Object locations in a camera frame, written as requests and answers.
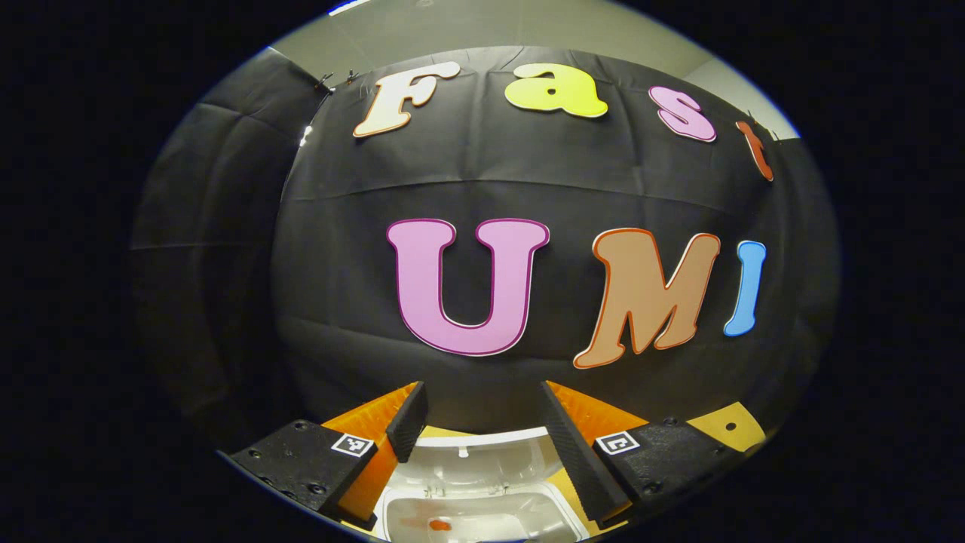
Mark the ceiling light panel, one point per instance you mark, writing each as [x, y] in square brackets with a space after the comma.
[347, 6]

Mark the black backdrop cloth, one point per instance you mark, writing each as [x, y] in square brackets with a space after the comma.
[339, 302]

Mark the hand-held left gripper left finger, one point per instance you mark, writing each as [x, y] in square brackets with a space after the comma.
[408, 422]

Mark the orange paper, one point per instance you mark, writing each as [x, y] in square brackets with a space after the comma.
[440, 524]

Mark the white desktop garbage bin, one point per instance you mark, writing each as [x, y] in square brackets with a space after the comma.
[482, 460]

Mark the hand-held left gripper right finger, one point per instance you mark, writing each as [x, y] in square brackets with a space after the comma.
[588, 467]

